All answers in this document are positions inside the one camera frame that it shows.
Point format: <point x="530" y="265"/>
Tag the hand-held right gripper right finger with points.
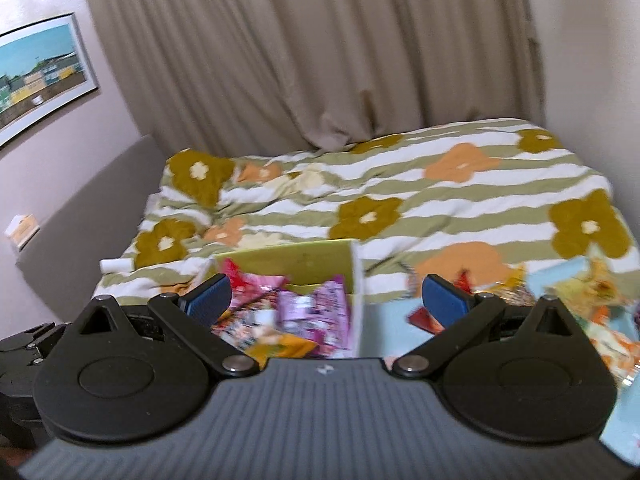
<point x="445" y="305"/>

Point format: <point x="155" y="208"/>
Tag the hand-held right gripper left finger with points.
<point x="207" y="300"/>

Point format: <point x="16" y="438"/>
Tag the plain red snack packet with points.
<point x="422" y="319"/>

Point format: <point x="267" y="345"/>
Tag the red patterned snack packet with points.
<point x="250" y="290"/>

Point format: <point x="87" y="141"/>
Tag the yellow orange snack packet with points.
<point x="285" y="347"/>

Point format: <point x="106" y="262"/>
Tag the yellow-green cardboard box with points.
<point x="300" y="257"/>

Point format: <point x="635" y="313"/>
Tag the pink snack packet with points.
<point x="320" y="305"/>

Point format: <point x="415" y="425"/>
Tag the pile of snack packets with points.
<point x="595" y="300"/>

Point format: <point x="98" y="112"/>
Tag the light blue floral tablecloth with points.
<point x="390" y="330"/>

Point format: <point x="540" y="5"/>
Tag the floral striped duvet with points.
<point x="400" y="185"/>

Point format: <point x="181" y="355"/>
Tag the grey bed headboard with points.
<point x="90" y="220"/>

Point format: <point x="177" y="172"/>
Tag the white and orange box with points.
<point x="22" y="230"/>

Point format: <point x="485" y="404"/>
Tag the beige curtain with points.
<point x="310" y="50"/>

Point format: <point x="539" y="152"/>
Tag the framed wall poster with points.
<point x="40" y="75"/>

